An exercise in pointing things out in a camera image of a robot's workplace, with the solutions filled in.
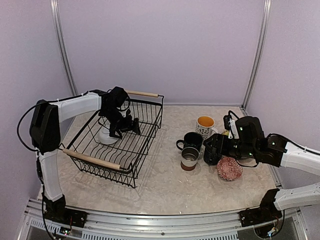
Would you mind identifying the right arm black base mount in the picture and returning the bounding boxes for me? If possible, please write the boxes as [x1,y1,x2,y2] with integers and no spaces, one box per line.
[239,207,283,227]

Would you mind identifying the black wire dish rack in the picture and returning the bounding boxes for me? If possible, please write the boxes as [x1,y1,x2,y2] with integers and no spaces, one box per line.
[60,95,164,188]

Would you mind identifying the white grey ceramic bowl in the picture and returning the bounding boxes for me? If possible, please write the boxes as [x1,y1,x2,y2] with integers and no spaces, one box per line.
[98,127,119,145]

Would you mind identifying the aluminium front frame rail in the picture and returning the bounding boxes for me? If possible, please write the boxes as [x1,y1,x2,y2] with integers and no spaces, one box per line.
[14,199,310,240]

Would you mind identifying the green plastic plate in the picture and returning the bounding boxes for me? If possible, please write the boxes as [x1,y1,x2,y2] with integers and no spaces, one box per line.
[221,130,230,136]

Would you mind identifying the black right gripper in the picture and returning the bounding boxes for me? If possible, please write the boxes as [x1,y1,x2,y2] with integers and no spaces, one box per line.
[203,133,258,159]

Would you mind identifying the dark green mug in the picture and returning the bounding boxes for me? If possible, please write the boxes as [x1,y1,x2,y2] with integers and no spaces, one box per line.
[176,132,203,152]

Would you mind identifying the brown white small cup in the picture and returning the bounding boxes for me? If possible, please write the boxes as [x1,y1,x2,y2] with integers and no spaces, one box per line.
[180,147,200,171]

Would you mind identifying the white floral patterned mug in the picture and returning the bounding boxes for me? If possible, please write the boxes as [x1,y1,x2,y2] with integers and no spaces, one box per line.
[195,115,219,140]

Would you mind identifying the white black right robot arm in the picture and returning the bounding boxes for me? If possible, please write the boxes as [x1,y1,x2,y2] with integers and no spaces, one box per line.
[203,116,320,222]

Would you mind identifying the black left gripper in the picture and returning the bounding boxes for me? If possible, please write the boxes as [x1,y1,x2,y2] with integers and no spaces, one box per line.
[101,107,141,139]

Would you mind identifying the dark blue cup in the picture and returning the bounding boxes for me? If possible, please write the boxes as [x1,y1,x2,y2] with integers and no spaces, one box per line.
[203,146,223,166]

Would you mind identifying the blue white patterned bowl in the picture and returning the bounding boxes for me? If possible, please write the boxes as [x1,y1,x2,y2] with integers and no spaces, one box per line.
[217,156,243,182]

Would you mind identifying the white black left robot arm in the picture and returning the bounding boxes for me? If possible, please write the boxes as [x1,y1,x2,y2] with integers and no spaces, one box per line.
[27,86,141,223]

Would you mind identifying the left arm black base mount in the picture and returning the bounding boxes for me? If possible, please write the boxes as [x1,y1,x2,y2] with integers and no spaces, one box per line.
[44,208,88,228]

